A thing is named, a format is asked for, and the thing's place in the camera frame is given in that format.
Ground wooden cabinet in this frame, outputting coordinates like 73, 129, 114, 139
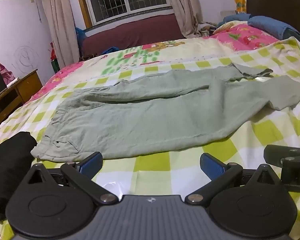
0, 69, 43, 136

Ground blue rolled blanket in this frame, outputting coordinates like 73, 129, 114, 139
247, 15, 300, 41

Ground small blue cloth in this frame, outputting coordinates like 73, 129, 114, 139
101, 46, 121, 55

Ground pink bag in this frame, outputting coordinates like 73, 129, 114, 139
0, 61, 14, 81

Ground blue plastic bag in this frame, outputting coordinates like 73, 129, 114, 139
75, 27, 87, 43

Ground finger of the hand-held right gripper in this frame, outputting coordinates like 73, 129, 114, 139
281, 156, 300, 188
264, 145, 300, 167

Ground green box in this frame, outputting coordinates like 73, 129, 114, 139
51, 59, 62, 73

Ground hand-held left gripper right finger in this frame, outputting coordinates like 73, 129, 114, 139
185, 153, 282, 205

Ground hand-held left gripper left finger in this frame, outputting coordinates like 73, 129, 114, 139
22, 152, 118, 205

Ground folded black cloth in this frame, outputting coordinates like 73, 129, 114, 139
0, 132, 38, 222

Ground grey-green pants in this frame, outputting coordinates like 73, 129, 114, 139
31, 64, 300, 162

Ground beige curtain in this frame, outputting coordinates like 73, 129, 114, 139
37, 0, 80, 68
165, 0, 203, 39

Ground dark headboard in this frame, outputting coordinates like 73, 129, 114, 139
247, 0, 300, 32

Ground blue pillow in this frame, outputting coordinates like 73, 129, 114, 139
222, 13, 252, 24

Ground yellow printed pillow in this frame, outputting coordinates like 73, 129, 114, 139
212, 21, 238, 34

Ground pile of clothes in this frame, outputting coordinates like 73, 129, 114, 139
195, 21, 218, 38

